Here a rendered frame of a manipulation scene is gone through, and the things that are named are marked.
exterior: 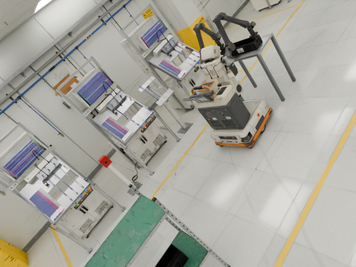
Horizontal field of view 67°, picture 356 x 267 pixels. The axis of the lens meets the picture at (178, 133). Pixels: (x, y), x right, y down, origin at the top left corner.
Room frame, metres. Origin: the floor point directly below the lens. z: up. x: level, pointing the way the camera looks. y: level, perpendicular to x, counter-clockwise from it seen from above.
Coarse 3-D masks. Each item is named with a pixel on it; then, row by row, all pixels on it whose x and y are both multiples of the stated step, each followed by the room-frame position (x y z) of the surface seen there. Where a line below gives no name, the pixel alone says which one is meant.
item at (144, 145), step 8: (128, 120) 4.90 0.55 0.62; (152, 128) 4.36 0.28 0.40; (136, 136) 4.25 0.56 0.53; (144, 136) 4.29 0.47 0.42; (152, 136) 4.33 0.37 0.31; (160, 136) 4.37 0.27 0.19; (128, 144) 4.18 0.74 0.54; (136, 144) 4.21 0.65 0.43; (144, 144) 4.25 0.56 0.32; (152, 144) 4.29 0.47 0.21; (160, 144) 4.33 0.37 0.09; (136, 152) 4.18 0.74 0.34; (144, 152) 4.22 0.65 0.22; (152, 152) 4.25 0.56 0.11; (128, 160) 4.61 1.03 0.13; (144, 160) 4.18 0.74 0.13
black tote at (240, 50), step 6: (258, 36) 3.18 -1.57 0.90; (234, 42) 3.55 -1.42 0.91; (240, 42) 3.47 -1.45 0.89; (246, 42) 3.39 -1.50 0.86; (252, 42) 3.13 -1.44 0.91; (258, 42) 3.16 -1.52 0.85; (240, 48) 3.32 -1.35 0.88; (246, 48) 3.24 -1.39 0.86; (252, 48) 3.17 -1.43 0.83; (222, 54) 3.60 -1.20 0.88; (234, 54) 3.44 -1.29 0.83; (240, 54) 3.36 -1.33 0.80
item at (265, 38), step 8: (264, 40) 3.19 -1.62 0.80; (272, 40) 3.22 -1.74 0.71; (240, 56) 3.31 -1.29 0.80; (248, 56) 3.14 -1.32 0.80; (256, 56) 3.04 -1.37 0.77; (280, 56) 3.22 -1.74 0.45; (240, 64) 3.82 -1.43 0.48; (264, 64) 3.02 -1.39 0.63; (248, 72) 3.80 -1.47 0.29; (288, 72) 3.22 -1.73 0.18; (272, 80) 3.01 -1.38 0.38; (280, 96) 3.03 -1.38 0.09
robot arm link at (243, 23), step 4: (224, 16) 3.09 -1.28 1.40; (228, 16) 3.13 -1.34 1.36; (224, 20) 3.15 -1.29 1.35; (228, 20) 3.13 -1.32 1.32; (232, 20) 3.12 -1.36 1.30; (236, 20) 3.13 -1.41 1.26; (240, 20) 3.14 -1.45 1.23; (244, 20) 3.14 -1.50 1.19; (240, 24) 3.15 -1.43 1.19; (244, 24) 3.13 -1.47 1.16
